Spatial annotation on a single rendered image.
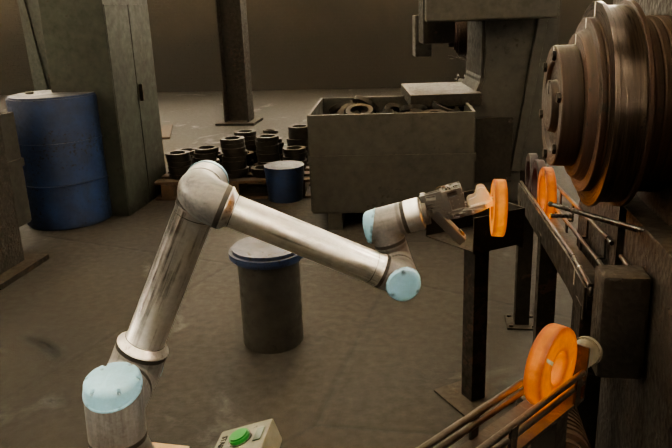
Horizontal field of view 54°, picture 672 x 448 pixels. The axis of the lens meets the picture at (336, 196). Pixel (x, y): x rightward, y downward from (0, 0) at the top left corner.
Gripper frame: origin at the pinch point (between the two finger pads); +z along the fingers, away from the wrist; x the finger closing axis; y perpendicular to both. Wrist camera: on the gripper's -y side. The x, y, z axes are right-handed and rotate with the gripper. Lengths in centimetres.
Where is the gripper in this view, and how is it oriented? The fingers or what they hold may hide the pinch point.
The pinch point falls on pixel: (498, 200)
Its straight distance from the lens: 180.8
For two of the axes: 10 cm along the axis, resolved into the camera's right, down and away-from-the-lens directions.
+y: -3.0, -9.3, -2.2
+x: 1.5, -2.7, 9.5
